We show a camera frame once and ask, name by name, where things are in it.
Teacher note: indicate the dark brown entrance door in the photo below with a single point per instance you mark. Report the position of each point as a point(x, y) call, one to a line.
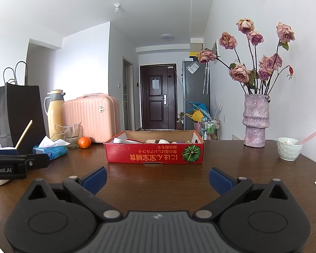
point(158, 105)

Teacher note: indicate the pink bucket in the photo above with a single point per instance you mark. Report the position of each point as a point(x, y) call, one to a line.
point(197, 127)

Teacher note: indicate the round ceiling lamp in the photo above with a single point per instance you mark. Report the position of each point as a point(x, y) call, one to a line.
point(167, 37)

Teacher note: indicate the orange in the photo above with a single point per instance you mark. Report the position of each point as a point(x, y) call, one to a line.
point(84, 142)

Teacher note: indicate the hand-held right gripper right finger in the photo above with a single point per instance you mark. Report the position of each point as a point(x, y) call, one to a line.
point(220, 180)

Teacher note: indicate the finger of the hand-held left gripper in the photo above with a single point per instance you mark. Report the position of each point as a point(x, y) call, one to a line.
point(5, 152)
point(38, 161)

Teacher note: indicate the white wall electrical panel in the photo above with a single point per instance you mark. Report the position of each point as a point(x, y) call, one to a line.
point(215, 47)

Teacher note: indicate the blue folded frame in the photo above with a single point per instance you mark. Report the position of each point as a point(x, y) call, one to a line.
point(198, 106)

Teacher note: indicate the white ceramic cup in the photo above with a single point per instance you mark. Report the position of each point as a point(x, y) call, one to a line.
point(288, 150)

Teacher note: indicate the bunch of dried pink roses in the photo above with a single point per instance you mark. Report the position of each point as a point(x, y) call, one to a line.
point(239, 73)

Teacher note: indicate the white hanging umbrella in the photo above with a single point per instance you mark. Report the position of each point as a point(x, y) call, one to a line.
point(206, 81)

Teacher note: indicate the cream square device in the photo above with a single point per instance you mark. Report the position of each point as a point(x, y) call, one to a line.
point(151, 141)

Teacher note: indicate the yellow thermos jug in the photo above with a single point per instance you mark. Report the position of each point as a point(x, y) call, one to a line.
point(55, 116)

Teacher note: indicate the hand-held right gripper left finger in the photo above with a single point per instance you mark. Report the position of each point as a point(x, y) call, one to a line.
point(96, 180)

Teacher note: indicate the black paper bag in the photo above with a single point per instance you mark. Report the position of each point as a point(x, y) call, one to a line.
point(18, 110)

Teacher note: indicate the wooden stick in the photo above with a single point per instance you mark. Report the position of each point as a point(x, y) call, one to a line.
point(23, 135)

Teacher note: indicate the open cardboard box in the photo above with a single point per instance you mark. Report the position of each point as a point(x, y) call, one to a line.
point(180, 122)

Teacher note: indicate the pink spoon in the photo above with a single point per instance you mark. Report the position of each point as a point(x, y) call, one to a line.
point(308, 137)

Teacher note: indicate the red cardboard box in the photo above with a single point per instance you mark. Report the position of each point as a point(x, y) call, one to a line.
point(147, 155)

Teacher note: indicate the pink suitcase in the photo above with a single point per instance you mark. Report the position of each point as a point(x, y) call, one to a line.
point(94, 121)

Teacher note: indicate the white paper on door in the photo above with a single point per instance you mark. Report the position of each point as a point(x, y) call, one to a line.
point(156, 83)

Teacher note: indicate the clear document bag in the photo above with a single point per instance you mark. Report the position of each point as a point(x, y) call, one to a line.
point(193, 68)

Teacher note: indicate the blue tissue pack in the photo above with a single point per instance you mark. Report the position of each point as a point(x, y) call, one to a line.
point(52, 152)

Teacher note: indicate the white ceiling sensor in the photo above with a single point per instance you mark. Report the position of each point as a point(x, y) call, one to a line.
point(117, 7)

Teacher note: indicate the clear glass cup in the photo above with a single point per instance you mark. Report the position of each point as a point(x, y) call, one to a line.
point(73, 141)

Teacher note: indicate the grey refrigerator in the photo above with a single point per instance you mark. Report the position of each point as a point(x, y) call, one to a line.
point(193, 97)

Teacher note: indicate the pink textured vase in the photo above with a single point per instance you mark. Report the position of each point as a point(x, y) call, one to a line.
point(255, 121)

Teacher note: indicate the interior side door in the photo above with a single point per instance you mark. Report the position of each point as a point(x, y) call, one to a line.
point(127, 97)

